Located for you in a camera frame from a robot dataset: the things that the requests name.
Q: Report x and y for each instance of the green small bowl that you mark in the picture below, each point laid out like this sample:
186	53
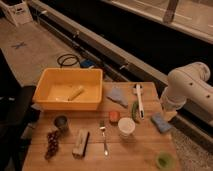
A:
164	161

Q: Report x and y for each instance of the white storage box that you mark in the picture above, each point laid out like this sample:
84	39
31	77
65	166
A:
17	14

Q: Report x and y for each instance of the black chair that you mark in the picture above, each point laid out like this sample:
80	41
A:
15	108

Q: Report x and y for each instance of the yellow corn cob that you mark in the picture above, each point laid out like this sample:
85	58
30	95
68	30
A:
75	93

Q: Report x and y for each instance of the bunch of purple grapes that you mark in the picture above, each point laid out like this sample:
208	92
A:
53	144

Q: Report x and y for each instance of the blue sponge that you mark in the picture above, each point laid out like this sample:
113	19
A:
162	125

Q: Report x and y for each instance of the white paper cup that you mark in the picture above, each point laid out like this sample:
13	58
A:
126	126

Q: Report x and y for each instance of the blue cloth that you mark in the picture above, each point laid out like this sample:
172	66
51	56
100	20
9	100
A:
117	96

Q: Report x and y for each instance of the metal can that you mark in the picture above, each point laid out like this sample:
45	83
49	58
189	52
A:
61	123

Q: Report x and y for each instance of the yellow plastic bin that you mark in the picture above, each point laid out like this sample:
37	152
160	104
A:
56	85

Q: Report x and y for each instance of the blue object on floor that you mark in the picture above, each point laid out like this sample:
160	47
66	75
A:
87	64

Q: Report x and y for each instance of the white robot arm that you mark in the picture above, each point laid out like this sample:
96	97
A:
188	82

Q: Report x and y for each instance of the silver metal fork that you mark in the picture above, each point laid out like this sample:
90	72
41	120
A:
103	128

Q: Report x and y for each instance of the orange red round object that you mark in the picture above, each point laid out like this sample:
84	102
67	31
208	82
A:
114	116

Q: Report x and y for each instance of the wooden block eraser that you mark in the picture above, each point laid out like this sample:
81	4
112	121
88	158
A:
81	143

